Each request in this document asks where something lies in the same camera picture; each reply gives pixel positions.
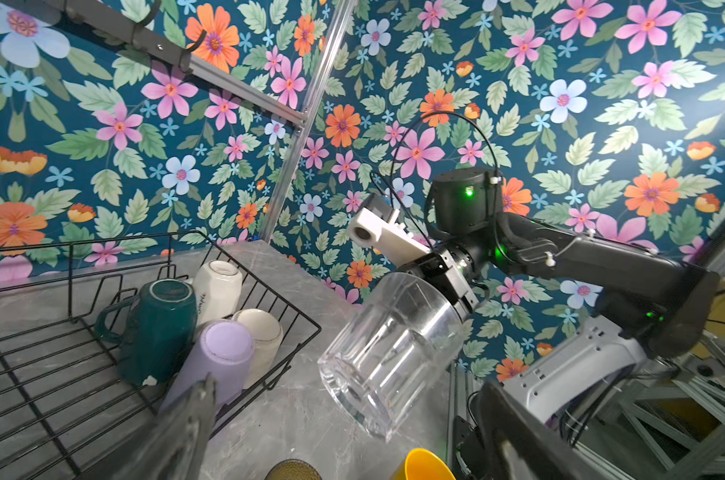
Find green mug cream interior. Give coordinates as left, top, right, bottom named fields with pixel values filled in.
left=94, top=278, right=198, bottom=387

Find clear glass cup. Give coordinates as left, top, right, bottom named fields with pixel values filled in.
left=318, top=272, right=464, bottom=442

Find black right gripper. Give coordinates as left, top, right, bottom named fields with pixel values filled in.
left=397, top=242, right=480, bottom=315

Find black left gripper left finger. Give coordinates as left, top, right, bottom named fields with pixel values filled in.
left=88, top=376, right=216, bottom=480

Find black hook rail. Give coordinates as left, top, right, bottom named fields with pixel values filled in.
left=2, top=0, right=208, bottom=73

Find lilac plastic cup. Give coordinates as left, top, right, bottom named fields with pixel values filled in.
left=160, top=320, right=254, bottom=411

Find black wire dish rack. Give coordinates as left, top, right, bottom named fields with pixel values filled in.
left=0, top=234, right=322, bottom=479

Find white faceted mug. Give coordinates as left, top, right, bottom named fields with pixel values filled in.
left=192, top=260, right=244, bottom=332

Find red interior white mug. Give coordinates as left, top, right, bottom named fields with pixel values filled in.
left=232, top=308, right=284, bottom=390

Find olive green glass cup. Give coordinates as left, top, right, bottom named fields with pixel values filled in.
left=264, top=459, right=322, bottom=480

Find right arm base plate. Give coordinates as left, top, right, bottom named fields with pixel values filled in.
left=448, top=415, right=489, bottom=480

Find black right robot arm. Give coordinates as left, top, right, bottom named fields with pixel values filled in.
left=397, top=167, right=720, bottom=421

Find yellow mug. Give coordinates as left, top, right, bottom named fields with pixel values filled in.
left=390, top=448, right=456, bottom=480

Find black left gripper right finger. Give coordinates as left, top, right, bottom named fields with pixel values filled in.
left=476, top=383, right=601, bottom=479

